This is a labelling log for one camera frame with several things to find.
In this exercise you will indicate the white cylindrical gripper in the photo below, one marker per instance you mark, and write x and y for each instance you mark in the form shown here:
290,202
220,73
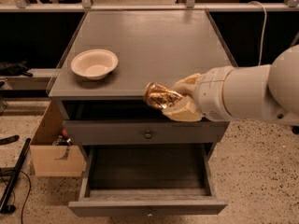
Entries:
209,92

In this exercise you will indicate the crushed orange metallic can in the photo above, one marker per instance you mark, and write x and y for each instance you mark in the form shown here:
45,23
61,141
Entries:
160,97

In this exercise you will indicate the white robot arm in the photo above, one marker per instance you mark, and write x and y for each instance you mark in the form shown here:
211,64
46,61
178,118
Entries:
268,93

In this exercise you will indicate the round metal drawer knob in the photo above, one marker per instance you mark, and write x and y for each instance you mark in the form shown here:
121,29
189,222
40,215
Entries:
148,134

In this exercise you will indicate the closed grey upper drawer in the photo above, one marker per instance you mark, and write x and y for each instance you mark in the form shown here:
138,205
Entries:
131,132

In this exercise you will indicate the grey wooden drawer cabinet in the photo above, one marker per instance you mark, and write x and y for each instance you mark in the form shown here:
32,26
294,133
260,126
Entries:
162,46

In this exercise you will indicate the open grey lower drawer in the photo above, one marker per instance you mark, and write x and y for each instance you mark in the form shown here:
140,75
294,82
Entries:
147,180

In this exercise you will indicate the white paper bowl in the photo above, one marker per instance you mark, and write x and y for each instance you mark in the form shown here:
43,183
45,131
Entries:
94,64

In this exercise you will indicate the items inside cardboard box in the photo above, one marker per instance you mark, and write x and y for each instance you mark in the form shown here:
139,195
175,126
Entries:
63,139

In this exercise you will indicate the brown cardboard box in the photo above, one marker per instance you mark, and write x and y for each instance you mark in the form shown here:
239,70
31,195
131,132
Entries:
51,160

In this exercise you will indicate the black bag on ledge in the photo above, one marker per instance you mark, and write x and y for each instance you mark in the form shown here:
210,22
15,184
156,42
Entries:
8,69

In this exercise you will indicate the black flat tool on floor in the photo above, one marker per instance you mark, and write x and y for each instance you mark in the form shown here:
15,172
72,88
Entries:
9,140

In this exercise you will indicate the black stand pole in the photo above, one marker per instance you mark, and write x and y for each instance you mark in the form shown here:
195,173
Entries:
14,173

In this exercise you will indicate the metal railing frame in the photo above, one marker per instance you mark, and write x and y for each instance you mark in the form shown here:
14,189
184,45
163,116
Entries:
210,5

